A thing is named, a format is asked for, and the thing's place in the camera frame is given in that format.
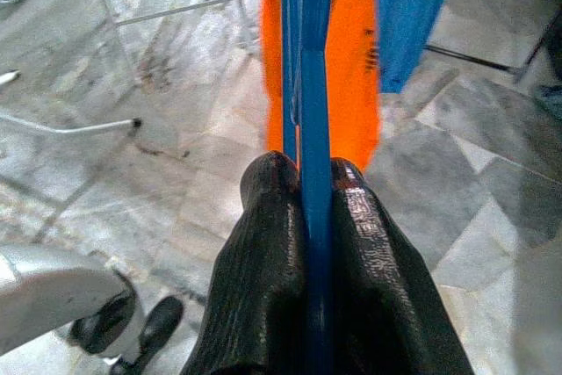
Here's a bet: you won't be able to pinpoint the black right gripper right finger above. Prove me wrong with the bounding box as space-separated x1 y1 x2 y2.
324 156 474 375

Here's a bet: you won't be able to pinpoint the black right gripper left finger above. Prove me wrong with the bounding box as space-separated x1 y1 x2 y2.
180 150 311 375

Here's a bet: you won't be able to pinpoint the blue plastic hanger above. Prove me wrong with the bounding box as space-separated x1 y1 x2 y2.
277 0 337 375

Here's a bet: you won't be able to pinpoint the orange T-shirt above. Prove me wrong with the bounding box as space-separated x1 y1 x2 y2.
257 0 384 174

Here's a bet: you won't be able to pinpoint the blue T-shirt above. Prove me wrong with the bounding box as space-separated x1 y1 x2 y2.
371 0 467 96

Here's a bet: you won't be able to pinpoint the pale blue folding table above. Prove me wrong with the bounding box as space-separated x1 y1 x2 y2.
87 0 260 90

